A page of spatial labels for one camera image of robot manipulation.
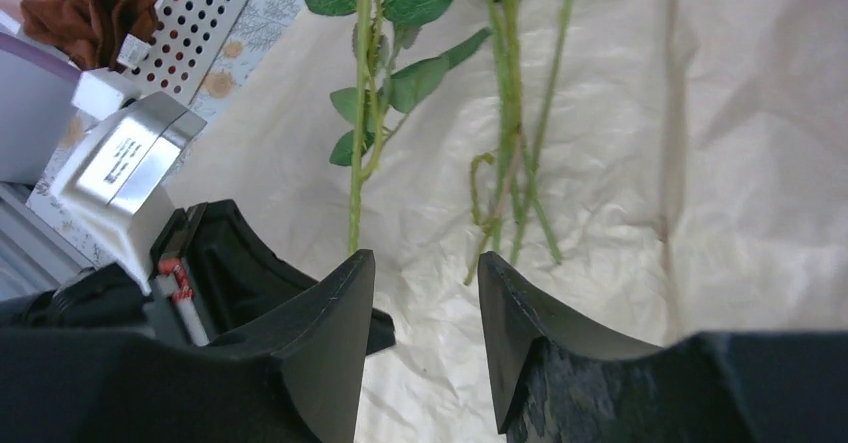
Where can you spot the floral patterned table mat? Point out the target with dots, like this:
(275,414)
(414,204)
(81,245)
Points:
(245,49)

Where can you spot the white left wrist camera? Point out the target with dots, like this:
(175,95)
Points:
(112,183)

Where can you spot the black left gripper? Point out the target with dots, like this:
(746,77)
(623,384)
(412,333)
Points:
(235,278)

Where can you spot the peach kraft wrapping paper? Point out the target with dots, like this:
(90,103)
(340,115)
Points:
(694,172)

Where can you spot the white plastic basket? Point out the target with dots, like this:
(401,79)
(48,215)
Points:
(131,56)

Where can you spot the brown cloth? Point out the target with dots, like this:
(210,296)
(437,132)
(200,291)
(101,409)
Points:
(89,32)

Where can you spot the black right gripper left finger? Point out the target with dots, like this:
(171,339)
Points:
(301,363)

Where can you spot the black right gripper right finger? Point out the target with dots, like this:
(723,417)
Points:
(517,317)

